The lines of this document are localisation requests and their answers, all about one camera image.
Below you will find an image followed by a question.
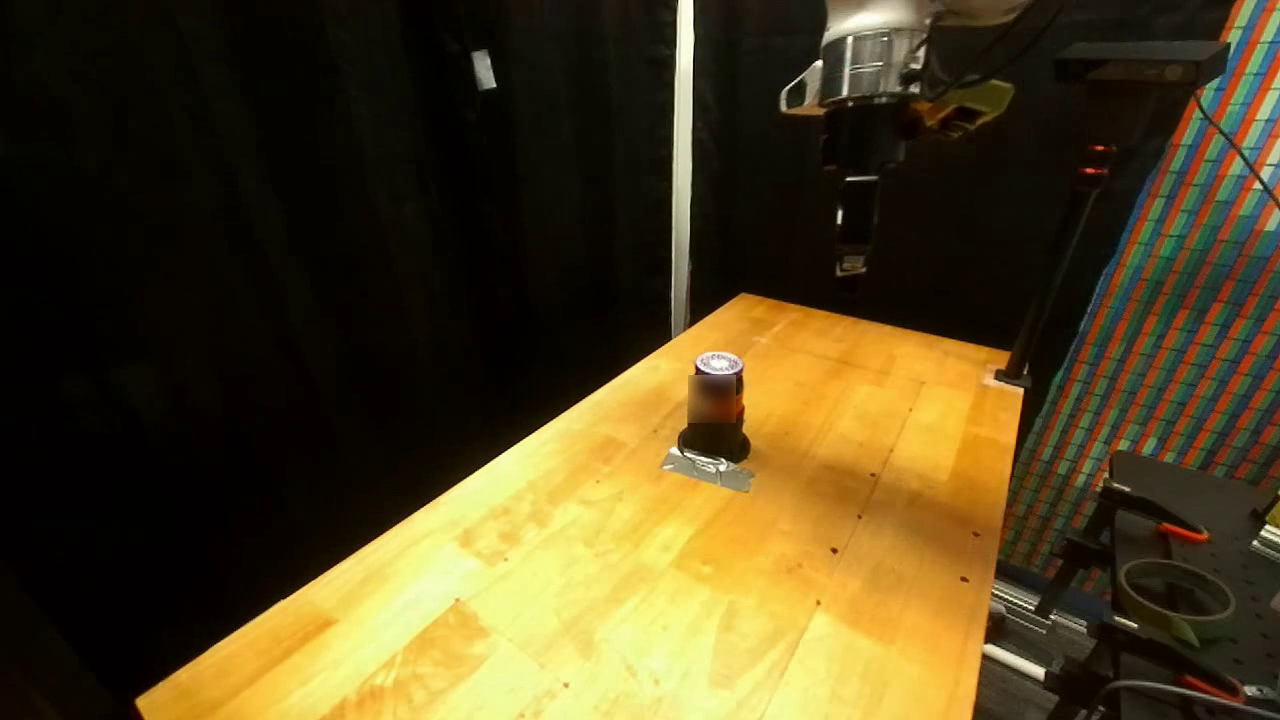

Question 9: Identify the aluminium rail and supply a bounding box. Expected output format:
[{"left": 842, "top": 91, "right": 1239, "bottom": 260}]
[{"left": 990, "top": 578, "right": 1063, "bottom": 635}]

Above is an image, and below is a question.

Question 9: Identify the black round base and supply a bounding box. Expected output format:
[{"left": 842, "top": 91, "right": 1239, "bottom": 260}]
[{"left": 677, "top": 420, "right": 754, "bottom": 467}]

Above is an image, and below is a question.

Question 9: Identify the white vertical pole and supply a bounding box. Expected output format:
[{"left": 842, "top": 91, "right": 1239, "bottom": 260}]
[{"left": 671, "top": 0, "right": 697, "bottom": 338}]

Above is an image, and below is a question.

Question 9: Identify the grey cable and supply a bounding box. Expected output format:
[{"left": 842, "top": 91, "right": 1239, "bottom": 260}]
[{"left": 1088, "top": 679, "right": 1280, "bottom": 720}]

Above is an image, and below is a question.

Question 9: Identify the roll of grey tape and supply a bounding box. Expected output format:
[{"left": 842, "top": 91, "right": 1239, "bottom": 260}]
[{"left": 1117, "top": 557, "right": 1238, "bottom": 647}]

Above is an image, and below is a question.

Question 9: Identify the orange handled clamp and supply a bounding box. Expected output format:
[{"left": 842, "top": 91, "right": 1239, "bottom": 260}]
[{"left": 1099, "top": 480, "right": 1212, "bottom": 546}]

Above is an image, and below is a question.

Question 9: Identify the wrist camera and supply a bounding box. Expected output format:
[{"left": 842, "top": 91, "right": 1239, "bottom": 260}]
[{"left": 915, "top": 79, "right": 1017, "bottom": 138}]

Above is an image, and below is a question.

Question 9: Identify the black curtain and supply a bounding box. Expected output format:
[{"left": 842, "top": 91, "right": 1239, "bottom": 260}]
[{"left": 0, "top": 0, "right": 1236, "bottom": 720}]

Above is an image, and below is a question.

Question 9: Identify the colourful patterned board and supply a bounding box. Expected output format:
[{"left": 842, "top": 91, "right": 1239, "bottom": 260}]
[{"left": 1000, "top": 0, "right": 1280, "bottom": 601}]

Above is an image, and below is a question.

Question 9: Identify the silver tape patch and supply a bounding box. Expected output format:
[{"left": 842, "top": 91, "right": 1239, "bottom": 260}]
[{"left": 660, "top": 446, "right": 757, "bottom": 494}]

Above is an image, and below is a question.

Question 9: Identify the black cable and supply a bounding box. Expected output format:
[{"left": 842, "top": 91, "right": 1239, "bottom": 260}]
[{"left": 1193, "top": 88, "right": 1280, "bottom": 219}]

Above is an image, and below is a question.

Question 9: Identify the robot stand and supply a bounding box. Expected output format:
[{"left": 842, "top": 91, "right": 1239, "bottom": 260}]
[{"left": 1035, "top": 449, "right": 1280, "bottom": 720}]

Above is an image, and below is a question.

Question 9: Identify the camera on mount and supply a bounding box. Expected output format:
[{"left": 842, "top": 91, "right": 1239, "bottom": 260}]
[{"left": 994, "top": 40, "right": 1232, "bottom": 391}]

